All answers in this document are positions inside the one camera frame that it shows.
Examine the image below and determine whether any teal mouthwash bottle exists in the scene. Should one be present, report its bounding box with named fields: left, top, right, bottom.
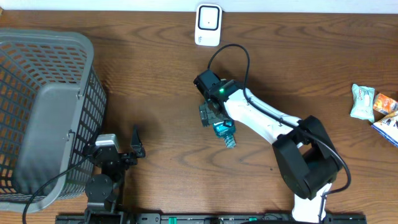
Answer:
left=213, top=120, right=236, bottom=148

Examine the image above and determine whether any grey plastic shopping basket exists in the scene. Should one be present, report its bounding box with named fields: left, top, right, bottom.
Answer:
left=1, top=29, right=106, bottom=213

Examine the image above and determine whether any mint green wipes pack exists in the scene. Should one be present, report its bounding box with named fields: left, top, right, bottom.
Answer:
left=350, top=84, right=375, bottom=123

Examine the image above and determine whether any small orange snack pack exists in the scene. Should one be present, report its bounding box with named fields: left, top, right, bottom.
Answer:
left=373, top=93, right=397, bottom=115

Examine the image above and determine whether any large yellow white snack bag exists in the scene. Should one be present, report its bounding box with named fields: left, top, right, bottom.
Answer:
left=371, top=111, right=398, bottom=147

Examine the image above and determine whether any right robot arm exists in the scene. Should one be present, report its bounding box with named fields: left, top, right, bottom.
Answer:
left=193, top=70, right=344, bottom=223

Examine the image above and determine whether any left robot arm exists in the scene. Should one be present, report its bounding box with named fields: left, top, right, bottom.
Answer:
left=83, top=127, right=146, bottom=223

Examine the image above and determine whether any white barcode scanner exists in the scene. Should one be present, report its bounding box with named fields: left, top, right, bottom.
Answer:
left=194, top=4, right=223, bottom=47

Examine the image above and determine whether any left black cable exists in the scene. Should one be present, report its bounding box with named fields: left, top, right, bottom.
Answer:
left=22, top=154, right=91, bottom=224

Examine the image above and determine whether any black cable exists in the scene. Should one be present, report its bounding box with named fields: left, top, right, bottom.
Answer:
left=22, top=154, right=91, bottom=224
left=206, top=43, right=352, bottom=223

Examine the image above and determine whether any right black cable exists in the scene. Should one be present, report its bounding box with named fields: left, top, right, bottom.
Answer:
left=206, top=43, right=352, bottom=223

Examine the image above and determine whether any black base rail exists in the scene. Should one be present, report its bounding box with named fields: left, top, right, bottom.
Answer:
left=55, top=212, right=368, bottom=224

